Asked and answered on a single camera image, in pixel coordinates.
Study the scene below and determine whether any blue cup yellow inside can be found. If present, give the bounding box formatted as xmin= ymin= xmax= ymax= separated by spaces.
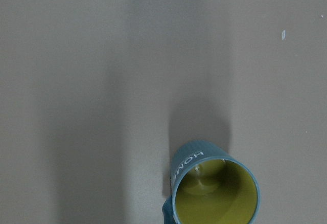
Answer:
xmin=162 ymin=140 xmax=261 ymax=223

